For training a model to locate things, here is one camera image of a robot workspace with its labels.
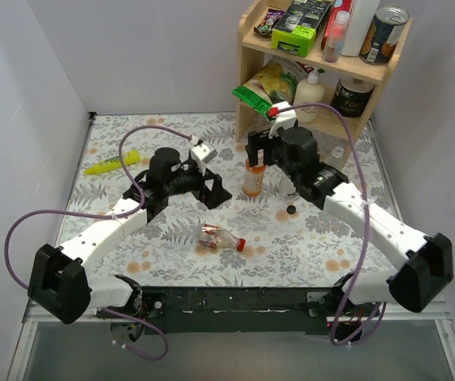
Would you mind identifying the orange drink bottle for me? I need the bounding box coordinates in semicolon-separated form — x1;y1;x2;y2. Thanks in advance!
242;160;266;197

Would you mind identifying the red-cap clear bottle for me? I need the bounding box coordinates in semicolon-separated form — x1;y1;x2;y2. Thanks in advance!
199;224;246;252

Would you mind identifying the black bottle cap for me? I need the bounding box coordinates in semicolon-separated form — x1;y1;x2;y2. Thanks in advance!
286;205;296;214

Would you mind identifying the clear green-label water bottle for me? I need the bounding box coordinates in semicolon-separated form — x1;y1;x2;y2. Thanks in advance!
330;145;345;170

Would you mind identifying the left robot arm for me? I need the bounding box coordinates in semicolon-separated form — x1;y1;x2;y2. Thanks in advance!
28;143;232;324

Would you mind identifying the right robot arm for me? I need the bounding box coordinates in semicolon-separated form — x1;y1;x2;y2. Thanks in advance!
245;127;453;316

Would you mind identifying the white pump lotion bottle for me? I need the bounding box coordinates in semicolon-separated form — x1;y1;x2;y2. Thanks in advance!
293;68;325;123

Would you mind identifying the pink spray bottle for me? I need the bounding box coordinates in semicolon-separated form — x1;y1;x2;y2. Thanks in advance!
322;10;350;63

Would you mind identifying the white tall bottle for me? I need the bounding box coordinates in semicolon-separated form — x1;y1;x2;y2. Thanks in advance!
341;0;380;56

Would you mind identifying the green chips bag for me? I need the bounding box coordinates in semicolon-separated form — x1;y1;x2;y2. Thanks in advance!
232;64;298;117

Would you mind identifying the floral table mat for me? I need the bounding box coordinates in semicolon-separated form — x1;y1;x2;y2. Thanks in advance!
46;112;395;288

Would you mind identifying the wooden shelf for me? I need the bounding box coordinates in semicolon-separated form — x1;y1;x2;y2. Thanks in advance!
234;0;413;156

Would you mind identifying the cassava chips bag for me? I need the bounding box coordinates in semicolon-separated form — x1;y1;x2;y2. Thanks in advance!
266;56;314;82

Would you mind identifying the yellow green tube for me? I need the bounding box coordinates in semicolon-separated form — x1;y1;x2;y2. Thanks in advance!
83;150;141;175

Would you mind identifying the black canister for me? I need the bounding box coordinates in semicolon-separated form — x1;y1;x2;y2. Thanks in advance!
330;77;375;118

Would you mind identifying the green black box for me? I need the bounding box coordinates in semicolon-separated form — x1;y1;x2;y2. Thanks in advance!
271;0;333;57

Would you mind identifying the dark snack packet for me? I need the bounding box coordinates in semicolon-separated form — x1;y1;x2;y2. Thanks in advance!
253;8;285;37

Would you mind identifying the tin food can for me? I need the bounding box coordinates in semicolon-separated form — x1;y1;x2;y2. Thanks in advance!
359;5;410;65

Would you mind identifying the red white carton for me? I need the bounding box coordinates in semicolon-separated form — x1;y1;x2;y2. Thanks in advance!
321;0;353;48

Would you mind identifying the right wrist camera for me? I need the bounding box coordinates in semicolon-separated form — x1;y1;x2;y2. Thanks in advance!
268;102;297;139

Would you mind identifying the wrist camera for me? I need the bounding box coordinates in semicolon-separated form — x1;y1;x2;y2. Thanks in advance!
268;102;297;139
189;136;218;176

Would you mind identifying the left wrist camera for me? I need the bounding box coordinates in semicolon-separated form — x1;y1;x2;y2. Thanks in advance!
189;136;218;176

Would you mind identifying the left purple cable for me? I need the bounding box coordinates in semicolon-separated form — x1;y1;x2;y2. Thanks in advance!
4;125;196;361

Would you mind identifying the purple cable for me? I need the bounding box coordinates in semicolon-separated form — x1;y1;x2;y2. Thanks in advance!
294;102;387;346
4;125;196;361

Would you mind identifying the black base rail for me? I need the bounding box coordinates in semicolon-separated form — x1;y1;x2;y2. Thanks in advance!
135;287;342;335

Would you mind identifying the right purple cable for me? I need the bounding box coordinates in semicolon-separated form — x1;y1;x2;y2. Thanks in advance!
294;102;387;346

